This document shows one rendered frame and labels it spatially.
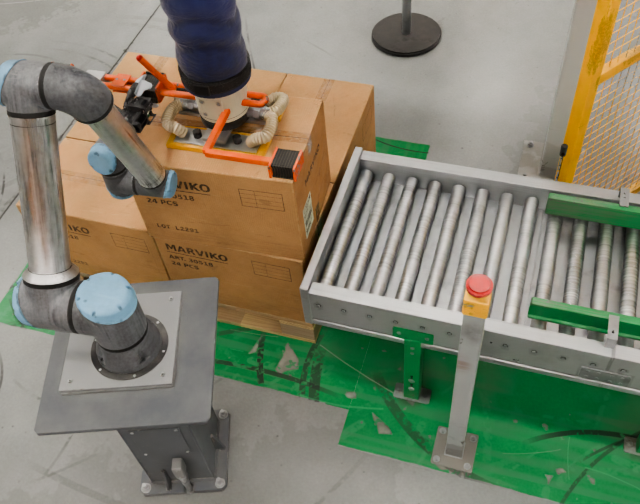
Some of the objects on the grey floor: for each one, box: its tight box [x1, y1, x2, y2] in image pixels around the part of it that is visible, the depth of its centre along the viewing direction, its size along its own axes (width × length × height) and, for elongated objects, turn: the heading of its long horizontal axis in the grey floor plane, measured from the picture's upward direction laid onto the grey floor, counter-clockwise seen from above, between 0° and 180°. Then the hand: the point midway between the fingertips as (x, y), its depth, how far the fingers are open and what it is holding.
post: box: [444, 290, 492, 459], centre depth 233 cm, size 7×7×100 cm
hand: (145, 86), depth 247 cm, fingers open, 7 cm apart
